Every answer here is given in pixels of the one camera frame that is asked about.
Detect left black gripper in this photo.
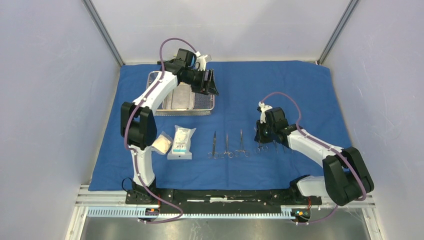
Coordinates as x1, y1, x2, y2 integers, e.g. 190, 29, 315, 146
182, 68, 219, 97

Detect steel needle holder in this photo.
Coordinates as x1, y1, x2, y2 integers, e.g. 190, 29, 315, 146
254, 142, 269, 154

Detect metal mesh tray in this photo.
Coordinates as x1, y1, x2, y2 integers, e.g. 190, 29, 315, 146
134, 68, 216, 116

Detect steel hemostat forceps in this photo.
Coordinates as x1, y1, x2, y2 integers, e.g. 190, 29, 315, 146
234, 129, 250, 158

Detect steel ring-handled forceps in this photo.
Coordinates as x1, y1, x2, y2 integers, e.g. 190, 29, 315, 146
220, 134, 234, 159

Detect blue surgical wrap cloth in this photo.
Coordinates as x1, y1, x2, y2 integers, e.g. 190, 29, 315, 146
88, 60, 367, 192

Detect steel surgical scissors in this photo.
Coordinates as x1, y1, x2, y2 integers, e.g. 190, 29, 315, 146
207, 132, 219, 159

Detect white sterile packet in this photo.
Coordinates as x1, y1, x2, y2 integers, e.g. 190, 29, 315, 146
167, 125, 196, 160

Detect beige gauze packet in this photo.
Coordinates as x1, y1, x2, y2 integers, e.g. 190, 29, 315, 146
151, 131, 173, 155

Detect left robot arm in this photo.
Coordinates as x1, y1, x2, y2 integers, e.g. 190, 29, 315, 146
120, 48, 219, 204

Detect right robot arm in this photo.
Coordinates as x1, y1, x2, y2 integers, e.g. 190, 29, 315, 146
254, 102, 375, 206

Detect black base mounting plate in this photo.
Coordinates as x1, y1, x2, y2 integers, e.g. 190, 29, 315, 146
125, 188, 322, 214

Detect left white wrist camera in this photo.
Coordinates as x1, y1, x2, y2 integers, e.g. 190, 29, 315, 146
194, 51, 212, 71

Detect slotted cable duct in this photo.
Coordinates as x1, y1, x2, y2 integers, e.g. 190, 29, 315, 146
86, 206, 308, 220

